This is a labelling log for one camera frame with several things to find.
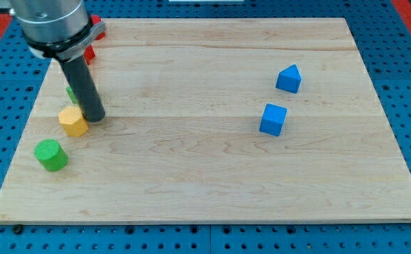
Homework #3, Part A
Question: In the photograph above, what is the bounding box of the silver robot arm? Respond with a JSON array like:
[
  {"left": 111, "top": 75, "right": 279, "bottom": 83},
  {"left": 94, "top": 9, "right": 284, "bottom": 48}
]
[{"left": 10, "top": 0, "right": 106, "bottom": 62}]

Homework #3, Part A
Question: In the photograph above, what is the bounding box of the blue cube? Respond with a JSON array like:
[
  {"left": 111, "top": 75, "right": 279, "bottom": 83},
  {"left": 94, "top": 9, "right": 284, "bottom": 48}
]
[{"left": 259, "top": 104, "right": 287, "bottom": 136}]

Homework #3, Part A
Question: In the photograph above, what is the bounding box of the wooden board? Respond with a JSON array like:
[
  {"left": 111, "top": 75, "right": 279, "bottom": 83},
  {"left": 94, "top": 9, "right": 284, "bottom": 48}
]
[{"left": 0, "top": 18, "right": 411, "bottom": 225}]

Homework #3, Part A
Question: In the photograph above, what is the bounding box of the blue triangular prism block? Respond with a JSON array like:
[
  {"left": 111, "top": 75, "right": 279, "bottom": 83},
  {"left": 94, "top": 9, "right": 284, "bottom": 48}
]
[{"left": 275, "top": 64, "right": 302, "bottom": 94}]

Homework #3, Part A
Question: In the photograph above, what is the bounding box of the yellow hexagon block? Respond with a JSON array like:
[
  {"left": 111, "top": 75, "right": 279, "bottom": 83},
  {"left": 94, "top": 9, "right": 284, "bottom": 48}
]
[{"left": 58, "top": 106, "right": 89, "bottom": 137}]

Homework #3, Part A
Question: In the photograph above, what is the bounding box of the red block lower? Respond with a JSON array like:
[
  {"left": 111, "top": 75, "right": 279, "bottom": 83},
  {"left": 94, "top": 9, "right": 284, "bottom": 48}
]
[{"left": 83, "top": 45, "right": 95, "bottom": 65}]

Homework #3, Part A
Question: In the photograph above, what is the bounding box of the red block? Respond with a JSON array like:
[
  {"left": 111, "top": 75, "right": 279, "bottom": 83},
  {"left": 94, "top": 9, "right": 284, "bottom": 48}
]
[
  {"left": 91, "top": 15, "right": 106, "bottom": 40},
  {"left": 83, "top": 45, "right": 95, "bottom": 65}
]

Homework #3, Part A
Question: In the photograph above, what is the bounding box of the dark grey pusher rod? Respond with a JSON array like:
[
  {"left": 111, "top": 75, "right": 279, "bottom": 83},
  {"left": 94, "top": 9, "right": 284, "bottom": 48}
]
[{"left": 60, "top": 56, "right": 105, "bottom": 123}]

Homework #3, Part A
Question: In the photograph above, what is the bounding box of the small green block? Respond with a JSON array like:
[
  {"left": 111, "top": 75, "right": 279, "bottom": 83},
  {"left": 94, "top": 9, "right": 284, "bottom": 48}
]
[{"left": 66, "top": 86, "right": 78, "bottom": 104}]

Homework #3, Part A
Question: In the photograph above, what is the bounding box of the red block upper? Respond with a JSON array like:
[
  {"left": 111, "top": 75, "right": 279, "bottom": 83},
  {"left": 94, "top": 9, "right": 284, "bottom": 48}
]
[{"left": 91, "top": 15, "right": 106, "bottom": 40}]

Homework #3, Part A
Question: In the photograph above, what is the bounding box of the green cylinder block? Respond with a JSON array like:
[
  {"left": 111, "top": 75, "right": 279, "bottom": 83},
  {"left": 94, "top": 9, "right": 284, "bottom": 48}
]
[{"left": 34, "top": 139, "right": 69, "bottom": 171}]

